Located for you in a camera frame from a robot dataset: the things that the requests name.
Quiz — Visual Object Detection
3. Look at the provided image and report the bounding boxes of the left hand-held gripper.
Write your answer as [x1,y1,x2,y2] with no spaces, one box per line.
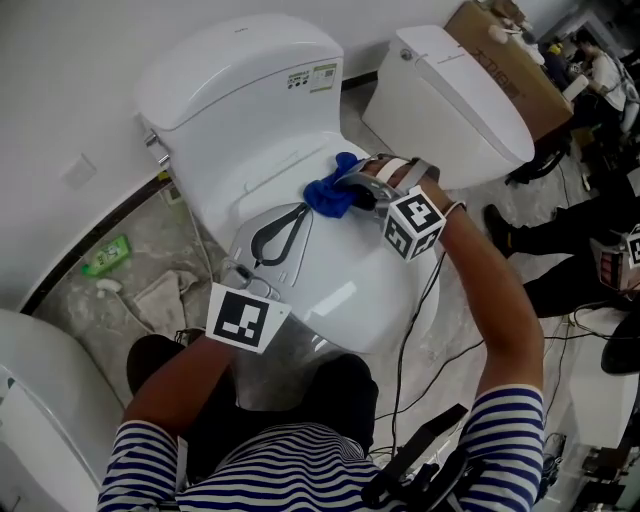
[205,203,314,355]

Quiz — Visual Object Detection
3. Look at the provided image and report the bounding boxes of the person's right forearm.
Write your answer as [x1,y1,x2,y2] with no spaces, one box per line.
[424,180,546,401]

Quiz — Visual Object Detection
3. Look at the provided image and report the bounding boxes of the black chest harness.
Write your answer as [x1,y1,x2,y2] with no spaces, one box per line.
[359,403,484,512]

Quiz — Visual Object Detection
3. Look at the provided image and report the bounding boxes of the green white label sticker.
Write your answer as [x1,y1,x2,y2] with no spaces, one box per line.
[285,63,339,94]

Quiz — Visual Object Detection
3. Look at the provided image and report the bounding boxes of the person's black trousers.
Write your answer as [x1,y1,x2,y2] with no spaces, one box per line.
[126,333,380,485]

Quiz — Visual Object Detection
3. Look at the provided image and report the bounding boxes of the chrome water valve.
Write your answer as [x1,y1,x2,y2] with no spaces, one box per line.
[143,127,172,169]

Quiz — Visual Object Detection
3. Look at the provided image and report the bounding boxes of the white ceramic fixture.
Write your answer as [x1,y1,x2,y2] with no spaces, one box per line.
[0,308,126,512]

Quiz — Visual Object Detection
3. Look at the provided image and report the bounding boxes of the person's right hand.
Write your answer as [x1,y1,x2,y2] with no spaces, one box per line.
[363,158,417,192]

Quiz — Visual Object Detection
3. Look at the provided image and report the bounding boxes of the white wall plate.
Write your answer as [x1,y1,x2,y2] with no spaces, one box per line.
[60,152,98,191]

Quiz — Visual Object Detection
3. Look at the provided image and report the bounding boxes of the green plastic bottle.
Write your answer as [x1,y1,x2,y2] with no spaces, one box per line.
[81,234,133,278]

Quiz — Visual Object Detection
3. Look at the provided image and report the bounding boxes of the white toilet lid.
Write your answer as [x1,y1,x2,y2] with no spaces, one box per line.
[227,133,441,354]

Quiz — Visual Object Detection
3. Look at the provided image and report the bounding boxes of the brown cardboard box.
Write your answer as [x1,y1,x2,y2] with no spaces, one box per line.
[443,0,574,142]

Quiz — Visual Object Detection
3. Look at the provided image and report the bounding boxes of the blue white striped shirt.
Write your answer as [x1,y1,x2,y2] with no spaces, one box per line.
[97,385,546,512]

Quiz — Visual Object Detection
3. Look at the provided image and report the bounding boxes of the blue cloth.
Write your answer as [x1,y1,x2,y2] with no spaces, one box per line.
[303,151,374,220]

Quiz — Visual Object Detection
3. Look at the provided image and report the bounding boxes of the person's left forearm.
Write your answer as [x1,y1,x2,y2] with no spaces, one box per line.
[122,332,237,437]

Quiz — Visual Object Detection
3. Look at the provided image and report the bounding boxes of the beige towel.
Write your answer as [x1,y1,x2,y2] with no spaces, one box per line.
[133,269,202,335]

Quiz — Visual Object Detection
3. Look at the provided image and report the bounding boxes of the white toilet with flat lid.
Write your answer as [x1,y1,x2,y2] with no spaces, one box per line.
[361,24,536,191]

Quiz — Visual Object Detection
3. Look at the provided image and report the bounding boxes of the white toilet with tank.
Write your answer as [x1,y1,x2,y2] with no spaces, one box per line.
[133,13,442,409]

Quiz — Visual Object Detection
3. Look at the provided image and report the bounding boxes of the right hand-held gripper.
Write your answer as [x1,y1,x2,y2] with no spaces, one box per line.
[333,155,448,263]

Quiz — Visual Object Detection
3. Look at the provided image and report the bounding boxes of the black cable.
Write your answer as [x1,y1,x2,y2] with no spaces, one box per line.
[372,248,486,454]

